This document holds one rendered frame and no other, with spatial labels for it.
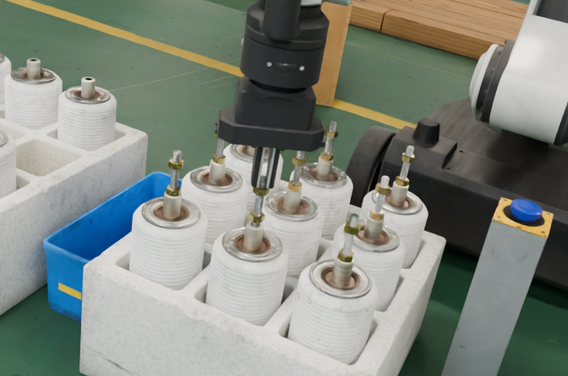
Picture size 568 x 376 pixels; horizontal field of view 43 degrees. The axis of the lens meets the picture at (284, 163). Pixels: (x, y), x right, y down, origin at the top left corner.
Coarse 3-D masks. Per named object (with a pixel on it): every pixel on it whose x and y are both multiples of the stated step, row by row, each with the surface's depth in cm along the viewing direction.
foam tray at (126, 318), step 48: (432, 240) 112; (96, 288) 93; (144, 288) 90; (192, 288) 92; (288, 288) 96; (96, 336) 96; (144, 336) 93; (192, 336) 89; (240, 336) 86; (384, 336) 89
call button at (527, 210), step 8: (512, 200) 95; (520, 200) 95; (528, 200) 95; (512, 208) 93; (520, 208) 93; (528, 208) 93; (536, 208) 93; (520, 216) 93; (528, 216) 92; (536, 216) 92
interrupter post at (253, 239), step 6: (246, 228) 89; (252, 228) 88; (258, 228) 88; (246, 234) 89; (252, 234) 88; (258, 234) 88; (246, 240) 89; (252, 240) 88; (258, 240) 89; (246, 246) 89; (252, 246) 89; (258, 246) 89
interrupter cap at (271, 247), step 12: (240, 228) 92; (228, 240) 90; (240, 240) 91; (264, 240) 91; (276, 240) 91; (228, 252) 87; (240, 252) 88; (252, 252) 89; (264, 252) 89; (276, 252) 89
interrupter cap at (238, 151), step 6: (234, 144) 114; (234, 150) 112; (240, 150) 113; (246, 150) 114; (234, 156) 111; (240, 156) 111; (246, 156) 111; (252, 156) 112; (252, 162) 110; (264, 162) 111
